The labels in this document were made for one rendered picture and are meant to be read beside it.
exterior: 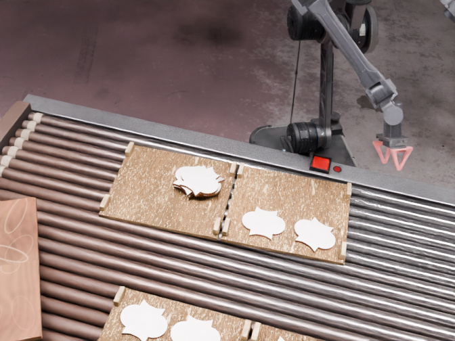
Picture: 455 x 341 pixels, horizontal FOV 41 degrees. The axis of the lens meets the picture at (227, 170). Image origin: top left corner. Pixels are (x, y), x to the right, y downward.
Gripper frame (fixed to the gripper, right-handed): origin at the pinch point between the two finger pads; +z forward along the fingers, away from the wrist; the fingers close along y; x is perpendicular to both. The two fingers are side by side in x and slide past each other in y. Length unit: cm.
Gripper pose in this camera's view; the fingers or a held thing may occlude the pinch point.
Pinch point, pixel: (391, 164)
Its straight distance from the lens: 200.0
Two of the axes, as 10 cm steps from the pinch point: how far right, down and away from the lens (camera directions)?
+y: 2.2, 2.3, -9.5
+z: 0.5, 9.7, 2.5
